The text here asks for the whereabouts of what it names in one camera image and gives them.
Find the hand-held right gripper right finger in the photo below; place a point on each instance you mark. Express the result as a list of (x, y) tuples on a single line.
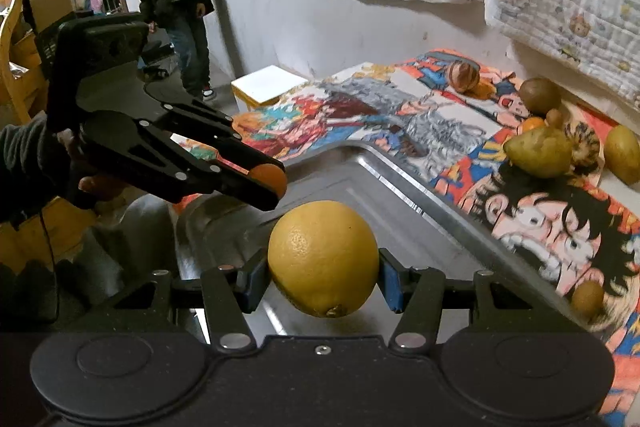
[(392, 283)]

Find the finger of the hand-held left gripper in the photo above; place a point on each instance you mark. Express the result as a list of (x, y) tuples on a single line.
[(200, 122), (150, 157)]

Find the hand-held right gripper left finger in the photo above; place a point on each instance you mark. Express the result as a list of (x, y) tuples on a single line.
[(255, 281)]

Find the yellow lemon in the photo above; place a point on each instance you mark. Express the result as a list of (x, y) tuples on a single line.
[(322, 257)]

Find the small orange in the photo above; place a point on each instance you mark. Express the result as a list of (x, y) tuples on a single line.
[(271, 178), (532, 125)]

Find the metal tray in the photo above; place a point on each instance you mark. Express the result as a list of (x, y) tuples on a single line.
[(360, 187)]

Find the large brown kiwi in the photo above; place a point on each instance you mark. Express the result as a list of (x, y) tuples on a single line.
[(539, 96)]

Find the yellow round fruit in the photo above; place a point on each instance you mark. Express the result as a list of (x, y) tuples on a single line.
[(622, 154)]

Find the person's left forearm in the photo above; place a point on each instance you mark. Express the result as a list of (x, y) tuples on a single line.
[(25, 167)]

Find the person's left hand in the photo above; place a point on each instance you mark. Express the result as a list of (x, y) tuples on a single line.
[(97, 185)]

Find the cardboard box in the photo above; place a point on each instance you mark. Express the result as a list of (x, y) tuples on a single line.
[(50, 4)]

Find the white square stool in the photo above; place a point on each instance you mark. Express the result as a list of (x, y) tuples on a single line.
[(267, 84)]

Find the wooden chair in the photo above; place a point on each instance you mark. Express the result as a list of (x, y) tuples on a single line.
[(12, 57)]

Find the cartoon printed mat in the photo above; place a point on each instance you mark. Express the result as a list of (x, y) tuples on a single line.
[(540, 217)]

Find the small brown kiwi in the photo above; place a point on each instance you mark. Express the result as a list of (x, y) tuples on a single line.
[(587, 299)]

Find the green pear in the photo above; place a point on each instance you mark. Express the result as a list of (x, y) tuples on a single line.
[(539, 152)]

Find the brown striped round fruit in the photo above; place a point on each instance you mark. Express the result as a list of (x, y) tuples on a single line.
[(462, 78)]

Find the small brown fruit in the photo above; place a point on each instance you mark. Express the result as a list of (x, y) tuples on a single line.
[(554, 118)]

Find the striped yellow melon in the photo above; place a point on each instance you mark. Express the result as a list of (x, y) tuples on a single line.
[(584, 147)]

